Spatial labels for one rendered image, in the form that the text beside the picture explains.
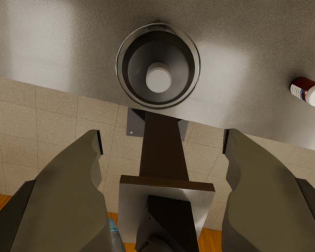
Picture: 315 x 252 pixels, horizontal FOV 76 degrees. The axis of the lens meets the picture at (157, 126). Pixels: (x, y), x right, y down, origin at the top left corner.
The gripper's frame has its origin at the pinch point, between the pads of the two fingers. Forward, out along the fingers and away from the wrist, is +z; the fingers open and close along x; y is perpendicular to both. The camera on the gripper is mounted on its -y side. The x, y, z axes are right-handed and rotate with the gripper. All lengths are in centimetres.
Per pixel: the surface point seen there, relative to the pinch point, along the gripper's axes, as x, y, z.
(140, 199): -6, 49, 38
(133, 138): -20, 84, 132
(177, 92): 2.2, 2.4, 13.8
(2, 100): -117, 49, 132
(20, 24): -29.4, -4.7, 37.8
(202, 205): 15, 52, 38
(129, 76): -3.7, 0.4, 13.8
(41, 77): -28.1, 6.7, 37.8
